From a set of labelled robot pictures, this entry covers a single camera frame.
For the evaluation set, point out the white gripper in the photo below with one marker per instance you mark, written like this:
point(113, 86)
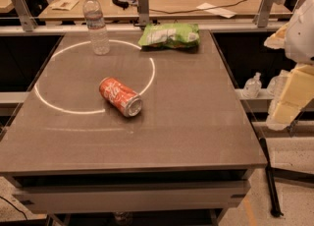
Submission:
point(301, 34)

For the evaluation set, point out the red coke can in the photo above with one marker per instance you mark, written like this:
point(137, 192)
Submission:
point(125, 99)

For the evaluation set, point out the clear sanitizer bottle right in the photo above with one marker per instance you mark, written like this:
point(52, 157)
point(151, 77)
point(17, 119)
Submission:
point(274, 84)

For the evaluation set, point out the clear sanitizer bottle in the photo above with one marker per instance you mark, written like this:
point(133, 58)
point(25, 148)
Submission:
point(252, 86)
point(274, 84)

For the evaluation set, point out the clear sanitizer bottle left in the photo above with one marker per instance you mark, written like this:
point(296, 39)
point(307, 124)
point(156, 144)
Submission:
point(252, 86)

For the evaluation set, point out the white paper sheet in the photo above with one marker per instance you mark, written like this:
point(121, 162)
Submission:
point(217, 11)

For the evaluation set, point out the green chip bag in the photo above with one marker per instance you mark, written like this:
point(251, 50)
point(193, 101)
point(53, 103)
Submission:
point(174, 36)

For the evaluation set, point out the black leaning rod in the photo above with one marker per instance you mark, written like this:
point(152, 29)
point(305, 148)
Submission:
point(275, 205)

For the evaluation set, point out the clear plastic water bottle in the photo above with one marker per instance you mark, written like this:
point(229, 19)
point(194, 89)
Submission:
point(96, 26)

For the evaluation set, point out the white card on desk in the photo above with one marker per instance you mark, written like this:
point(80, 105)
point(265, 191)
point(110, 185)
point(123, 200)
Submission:
point(64, 5)

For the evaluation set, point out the metal bracket right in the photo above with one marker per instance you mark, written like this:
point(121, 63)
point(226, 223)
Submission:
point(262, 17)

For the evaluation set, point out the metal bracket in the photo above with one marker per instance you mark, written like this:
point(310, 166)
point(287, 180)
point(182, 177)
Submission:
point(262, 17)
point(143, 13)
point(27, 21)

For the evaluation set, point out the metal bracket middle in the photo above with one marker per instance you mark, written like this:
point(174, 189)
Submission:
point(143, 13)

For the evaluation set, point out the metal bracket left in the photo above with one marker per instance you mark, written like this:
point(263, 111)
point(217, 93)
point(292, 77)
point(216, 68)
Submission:
point(27, 21)

